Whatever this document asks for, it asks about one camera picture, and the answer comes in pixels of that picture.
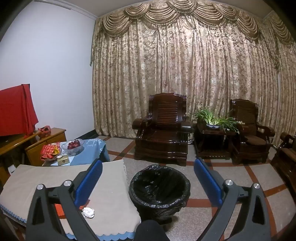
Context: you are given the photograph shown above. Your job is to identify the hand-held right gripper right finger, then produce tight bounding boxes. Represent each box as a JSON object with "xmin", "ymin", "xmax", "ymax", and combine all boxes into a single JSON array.
[{"xmin": 194, "ymin": 158, "xmax": 271, "ymax": 241}]

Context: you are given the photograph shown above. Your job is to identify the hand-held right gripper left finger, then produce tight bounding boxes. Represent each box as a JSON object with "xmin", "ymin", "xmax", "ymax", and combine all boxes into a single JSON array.
[{"xmin": 26, "ymin": 159, "xmax": 103, "ymax": 241}]

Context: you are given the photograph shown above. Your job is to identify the white tissue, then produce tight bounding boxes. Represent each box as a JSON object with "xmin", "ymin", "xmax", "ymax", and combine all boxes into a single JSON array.
[{"xmin": 82, "ymin": 207, "xmax": 95, "ymax": 219}]

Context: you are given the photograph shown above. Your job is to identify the orange-red ribbed packet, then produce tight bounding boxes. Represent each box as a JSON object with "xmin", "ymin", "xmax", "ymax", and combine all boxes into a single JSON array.
[{"xmin": 54, "ymin": 202, "xmax": 89, "ymax": 219}]

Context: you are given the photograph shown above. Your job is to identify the black lined waste bin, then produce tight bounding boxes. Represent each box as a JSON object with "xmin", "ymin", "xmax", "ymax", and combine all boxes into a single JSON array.
[{"xmin": 128, "ymin": 164, "xmax": 191, "ymax": 232}]

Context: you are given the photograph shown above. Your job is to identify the beige tablecloth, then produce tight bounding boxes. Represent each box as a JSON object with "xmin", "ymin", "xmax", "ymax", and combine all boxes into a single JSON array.
[{"xmin": 0, "ymin": 159, "xmax": 142, "ymax": 241}]

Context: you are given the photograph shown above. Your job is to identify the blue cloth side table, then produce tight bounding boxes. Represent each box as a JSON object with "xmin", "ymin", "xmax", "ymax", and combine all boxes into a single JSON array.
[{"xmin": 50, "ymin": 138, "xmax": 111, "ymax": 166}]

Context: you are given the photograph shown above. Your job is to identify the gold gift box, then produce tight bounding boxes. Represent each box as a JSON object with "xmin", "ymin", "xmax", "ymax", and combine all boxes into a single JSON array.
[{"xmin": 57, "ymin": 155, "xmax": 70, "ymax": 166}]

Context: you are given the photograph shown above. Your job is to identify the glass fruit bowl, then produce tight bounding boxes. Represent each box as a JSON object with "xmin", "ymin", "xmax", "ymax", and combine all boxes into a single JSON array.
[{"xmin": 60, "ymin": 138, "xmax": 85, "ymax": 156}]

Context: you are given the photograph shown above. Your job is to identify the dark wooden side table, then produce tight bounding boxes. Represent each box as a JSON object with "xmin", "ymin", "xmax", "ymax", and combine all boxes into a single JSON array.
[{"xmin": 194, "ymin": 123, "xmax": 236, "ymax": 160}]

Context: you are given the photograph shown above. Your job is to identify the red gift packet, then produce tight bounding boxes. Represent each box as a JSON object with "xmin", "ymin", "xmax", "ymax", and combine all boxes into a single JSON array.
[{"xmin": 40, "ymin": 143, "xmax": 58, "ymax": 160}]

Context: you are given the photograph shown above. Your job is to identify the dark cushioned wooden armchair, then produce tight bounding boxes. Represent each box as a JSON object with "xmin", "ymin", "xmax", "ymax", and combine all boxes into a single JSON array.
[{"xmin": 229, "ymin": 99, "xmax": 275, "ymax": 165}]

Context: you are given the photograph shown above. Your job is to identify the light wooden drawer cabinet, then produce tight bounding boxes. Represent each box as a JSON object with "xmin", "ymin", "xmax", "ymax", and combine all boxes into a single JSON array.
[{"xmin": 25, "ymin": 127, "xmax": 67, "ymax": 166}]

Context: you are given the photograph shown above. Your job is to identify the light blue scalloped undercloth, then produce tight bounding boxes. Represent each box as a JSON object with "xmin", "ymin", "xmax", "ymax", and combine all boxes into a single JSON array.
[{"xmin": 0, "ymin": 206, "xmax": 135, "ymax": 241}]

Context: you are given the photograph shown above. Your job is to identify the dark slatted wooden armchair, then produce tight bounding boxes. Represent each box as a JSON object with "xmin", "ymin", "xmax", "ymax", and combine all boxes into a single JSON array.
[{"xmin": 132, "ymin": 93, "xmax": 195, "ymax": 166}]

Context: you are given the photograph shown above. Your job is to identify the potted orchid plant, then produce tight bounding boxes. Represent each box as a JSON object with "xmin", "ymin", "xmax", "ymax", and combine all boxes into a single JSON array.
[{"xmin": 190, "ymin": 105, "xmax": 243, "ymax": 133}]

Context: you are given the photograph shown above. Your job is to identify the brown seat cushion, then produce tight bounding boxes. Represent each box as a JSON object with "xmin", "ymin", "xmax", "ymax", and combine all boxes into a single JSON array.
[{"xmin": 244, "ymin": 135, "xmax": 264, "ymax": 143}]

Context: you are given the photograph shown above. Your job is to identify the person's black-clad knee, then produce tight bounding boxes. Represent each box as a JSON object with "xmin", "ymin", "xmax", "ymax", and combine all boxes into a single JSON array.
[{"xmin": 135, "ymin": 220, "xmax": 171, "ymax": 241}]

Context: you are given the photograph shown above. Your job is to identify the dark wooden sofa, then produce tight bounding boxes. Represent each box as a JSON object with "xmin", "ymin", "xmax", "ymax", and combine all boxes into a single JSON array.
[{"xmin": 270, "ymin": 132, "xmax": 296, "ymax": 186}]

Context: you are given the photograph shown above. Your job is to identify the light wooden television stand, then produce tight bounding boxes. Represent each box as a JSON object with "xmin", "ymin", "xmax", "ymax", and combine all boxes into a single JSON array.
[{"xmin": 0, "ymin": 131, "xmax": 41, "ymax": 186}]

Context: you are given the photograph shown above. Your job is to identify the black television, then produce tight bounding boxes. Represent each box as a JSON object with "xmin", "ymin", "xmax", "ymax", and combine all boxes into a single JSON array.
[{"xmin": 0, "ymin": 133, "xmax": 26, "ymax": 142}]

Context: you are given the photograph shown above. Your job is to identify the red cloth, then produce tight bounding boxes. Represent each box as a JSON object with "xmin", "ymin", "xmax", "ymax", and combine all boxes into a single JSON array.
[{"xmin": 0, "ymin": 83, "xmax": 39, "ymax": 137}]

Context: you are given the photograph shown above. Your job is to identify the gold patterned curtain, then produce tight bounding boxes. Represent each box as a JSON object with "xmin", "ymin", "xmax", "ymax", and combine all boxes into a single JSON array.
[{"xmin": 91, "ymin": 14, "xmax": 296, "ymax": 151}]

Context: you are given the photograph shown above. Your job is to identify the gold swag curtain valance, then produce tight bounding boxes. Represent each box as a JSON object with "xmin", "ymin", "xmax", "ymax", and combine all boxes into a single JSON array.
[{"xmin": 92, "ymin": 0, "xmax": 296, "ymax": 44}]

